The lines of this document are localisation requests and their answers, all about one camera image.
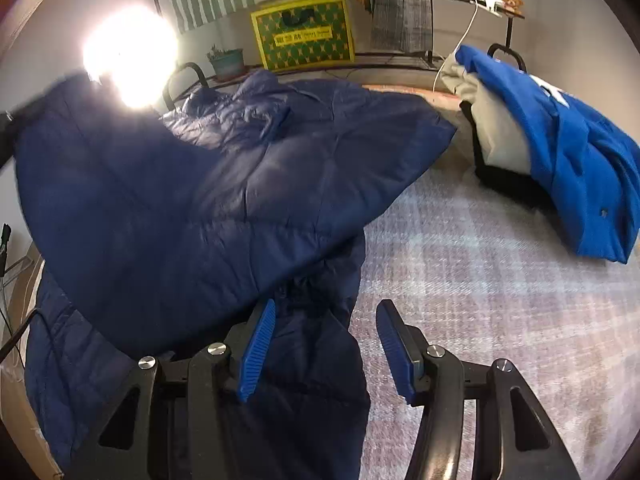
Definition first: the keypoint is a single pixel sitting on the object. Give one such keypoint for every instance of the bright blue jacket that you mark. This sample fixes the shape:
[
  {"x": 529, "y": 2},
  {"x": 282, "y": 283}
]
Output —
[{"x": 588, "y": 166}]

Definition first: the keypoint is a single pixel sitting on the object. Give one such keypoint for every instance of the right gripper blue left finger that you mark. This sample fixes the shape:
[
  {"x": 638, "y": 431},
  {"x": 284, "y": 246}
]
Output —
[{"x": 252, "y": 348}]

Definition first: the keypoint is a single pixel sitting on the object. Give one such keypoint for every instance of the navy blue puffer jacket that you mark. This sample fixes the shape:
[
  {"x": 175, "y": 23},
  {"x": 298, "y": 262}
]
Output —
[{"x": 160, "y": 232}]

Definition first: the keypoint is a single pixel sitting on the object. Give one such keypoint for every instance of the yellow green storage box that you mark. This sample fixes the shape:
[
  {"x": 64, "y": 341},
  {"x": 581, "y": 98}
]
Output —
[{"x": 292, "y": 34}]

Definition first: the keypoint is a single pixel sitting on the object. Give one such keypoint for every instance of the potted plant teal pot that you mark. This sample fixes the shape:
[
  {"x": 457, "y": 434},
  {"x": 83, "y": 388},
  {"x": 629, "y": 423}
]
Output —
[{"x": 227, "y": 64}]

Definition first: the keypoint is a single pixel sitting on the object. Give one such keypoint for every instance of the plaid pink bed blanket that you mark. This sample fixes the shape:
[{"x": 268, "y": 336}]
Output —
[{"x": 487, "y": 278}]

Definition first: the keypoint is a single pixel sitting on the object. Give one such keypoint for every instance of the bright round lamp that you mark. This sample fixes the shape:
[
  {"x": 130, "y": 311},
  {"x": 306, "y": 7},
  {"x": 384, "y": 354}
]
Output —
[{"x": 136, "y": 50}]

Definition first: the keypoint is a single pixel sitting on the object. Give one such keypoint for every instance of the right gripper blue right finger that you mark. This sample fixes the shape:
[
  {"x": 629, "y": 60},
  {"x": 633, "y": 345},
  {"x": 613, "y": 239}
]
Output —
[{"x": 402, "y": 352}]

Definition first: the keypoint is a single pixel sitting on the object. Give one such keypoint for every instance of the grey plaid hanging cloth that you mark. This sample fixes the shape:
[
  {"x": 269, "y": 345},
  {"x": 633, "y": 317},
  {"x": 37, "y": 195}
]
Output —
[{"x": 402, "y": 25}]

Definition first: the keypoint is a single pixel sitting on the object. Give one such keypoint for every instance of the grey white folded garment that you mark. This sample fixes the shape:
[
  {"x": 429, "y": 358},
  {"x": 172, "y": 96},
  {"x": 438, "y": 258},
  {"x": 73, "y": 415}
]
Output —
[{"x": 502, "y": 141}]

